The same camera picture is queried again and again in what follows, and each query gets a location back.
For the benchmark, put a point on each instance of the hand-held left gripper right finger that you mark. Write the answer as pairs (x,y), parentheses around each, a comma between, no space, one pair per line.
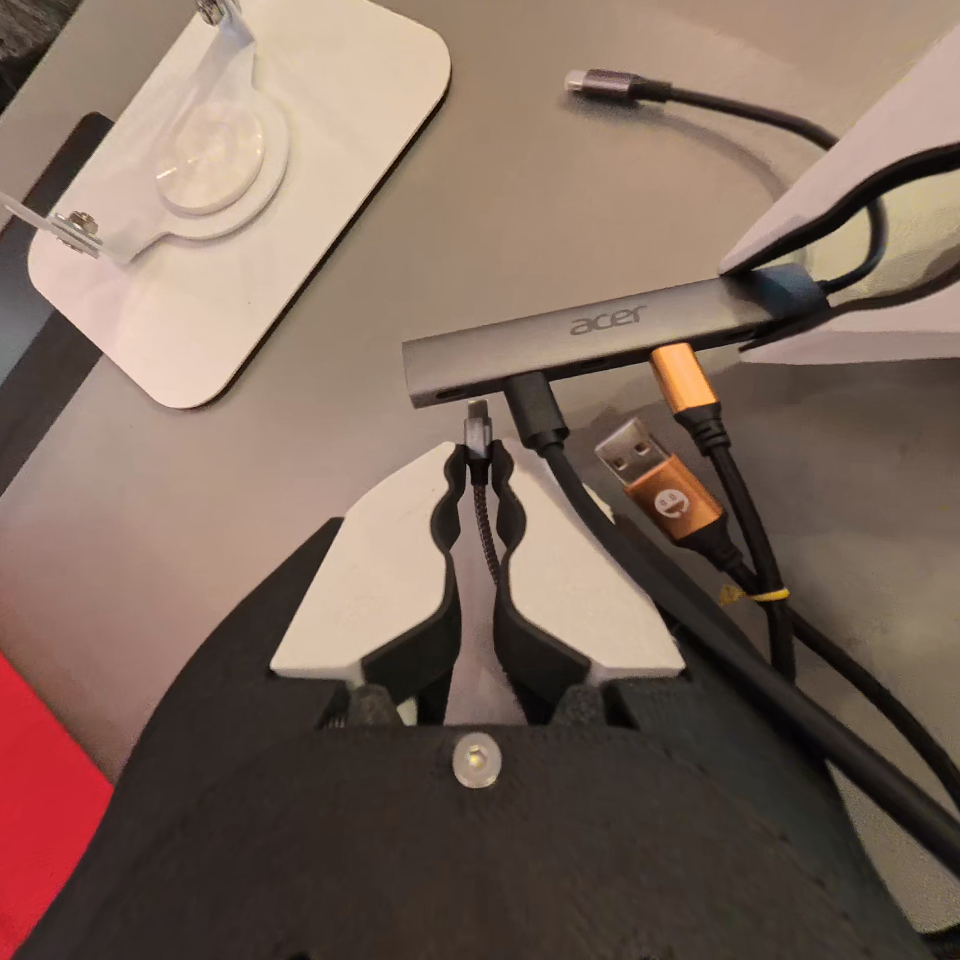
(562,607)

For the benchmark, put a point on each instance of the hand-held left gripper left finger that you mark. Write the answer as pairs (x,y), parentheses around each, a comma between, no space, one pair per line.
(360,585)

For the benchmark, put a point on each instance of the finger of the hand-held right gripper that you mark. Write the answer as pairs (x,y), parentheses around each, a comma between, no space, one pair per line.
(862,142)
(885,337)

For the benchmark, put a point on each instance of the yellow twist tie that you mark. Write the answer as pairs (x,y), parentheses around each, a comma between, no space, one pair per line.
(772,596)

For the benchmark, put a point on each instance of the grey usb hub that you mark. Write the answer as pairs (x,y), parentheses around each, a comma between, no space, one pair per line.
(525,345)

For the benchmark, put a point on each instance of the red plastic bin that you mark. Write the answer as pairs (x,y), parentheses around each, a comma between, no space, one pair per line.
(37,787)

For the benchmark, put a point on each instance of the white stand base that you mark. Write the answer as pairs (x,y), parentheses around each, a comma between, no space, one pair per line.
(337,187)

